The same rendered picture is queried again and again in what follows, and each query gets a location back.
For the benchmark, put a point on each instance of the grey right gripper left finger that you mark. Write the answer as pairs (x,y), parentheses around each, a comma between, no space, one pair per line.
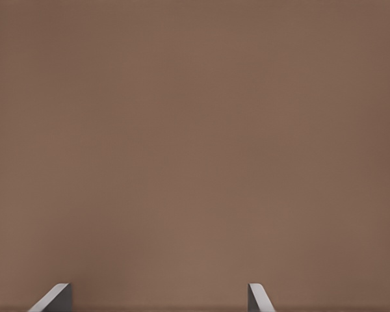
(58,299)

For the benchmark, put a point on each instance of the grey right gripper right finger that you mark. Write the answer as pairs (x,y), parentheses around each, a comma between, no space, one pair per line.
(257,299)

